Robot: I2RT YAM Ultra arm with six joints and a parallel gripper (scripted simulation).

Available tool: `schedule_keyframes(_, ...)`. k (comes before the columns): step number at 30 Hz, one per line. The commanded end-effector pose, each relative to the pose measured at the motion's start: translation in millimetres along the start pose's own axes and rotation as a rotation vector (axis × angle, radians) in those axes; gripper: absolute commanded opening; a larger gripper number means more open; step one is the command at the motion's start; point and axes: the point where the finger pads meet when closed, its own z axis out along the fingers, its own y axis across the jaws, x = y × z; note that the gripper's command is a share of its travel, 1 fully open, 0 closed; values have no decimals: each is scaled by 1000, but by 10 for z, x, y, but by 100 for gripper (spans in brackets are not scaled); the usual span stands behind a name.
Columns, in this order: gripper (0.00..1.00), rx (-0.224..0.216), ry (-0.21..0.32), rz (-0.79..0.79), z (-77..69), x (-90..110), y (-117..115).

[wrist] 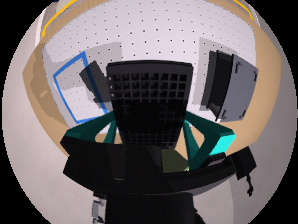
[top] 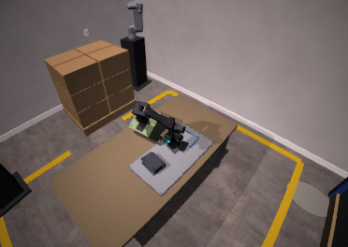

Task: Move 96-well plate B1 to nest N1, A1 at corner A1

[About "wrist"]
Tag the blue tape outline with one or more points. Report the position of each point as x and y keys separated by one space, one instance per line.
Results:
x=83 y=56

